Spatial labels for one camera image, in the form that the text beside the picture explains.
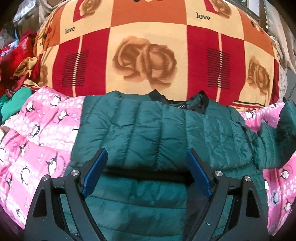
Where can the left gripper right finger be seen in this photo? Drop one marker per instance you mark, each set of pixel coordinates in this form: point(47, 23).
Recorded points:
point(202, 173)

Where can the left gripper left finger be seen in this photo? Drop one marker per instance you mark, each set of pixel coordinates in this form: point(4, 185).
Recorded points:
point(91, 172)

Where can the dark green puffer jacket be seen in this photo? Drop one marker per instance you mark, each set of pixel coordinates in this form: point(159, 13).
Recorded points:
point(142, 194)

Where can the red clothes pile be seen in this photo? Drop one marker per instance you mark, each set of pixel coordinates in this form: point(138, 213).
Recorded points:
point(22, 66)

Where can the pink penguin quilt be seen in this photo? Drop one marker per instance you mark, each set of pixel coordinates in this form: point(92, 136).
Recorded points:
point(38, 142)

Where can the light green garment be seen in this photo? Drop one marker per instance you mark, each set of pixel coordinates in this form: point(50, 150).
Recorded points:
point(12, 105)

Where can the orange red rose blanket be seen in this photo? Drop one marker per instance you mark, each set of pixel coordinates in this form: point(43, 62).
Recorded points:
point(176, 47)

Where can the beige curtain fabric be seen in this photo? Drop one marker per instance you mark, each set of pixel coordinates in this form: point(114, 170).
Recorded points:
point(282, 36)

